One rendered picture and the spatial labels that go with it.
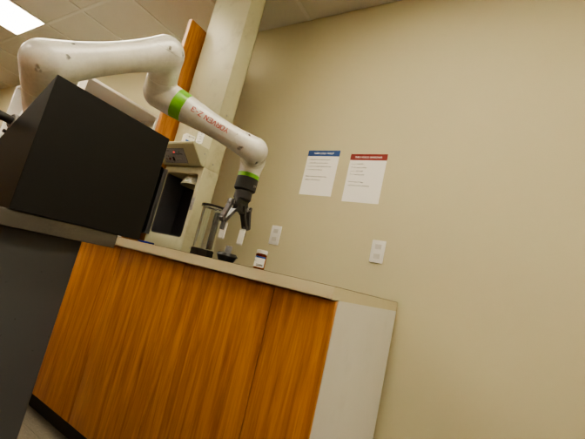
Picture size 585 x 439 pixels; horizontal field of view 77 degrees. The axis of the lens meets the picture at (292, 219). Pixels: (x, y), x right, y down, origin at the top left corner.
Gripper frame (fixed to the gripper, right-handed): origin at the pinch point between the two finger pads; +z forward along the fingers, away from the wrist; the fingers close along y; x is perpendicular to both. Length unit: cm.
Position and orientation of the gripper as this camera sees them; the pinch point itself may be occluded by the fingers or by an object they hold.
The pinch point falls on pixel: (231, 237)
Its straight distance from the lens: 154.4
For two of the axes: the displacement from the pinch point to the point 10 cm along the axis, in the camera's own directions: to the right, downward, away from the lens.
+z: -2.4, 9.5, -1.7
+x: 8.3, 1.2, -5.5
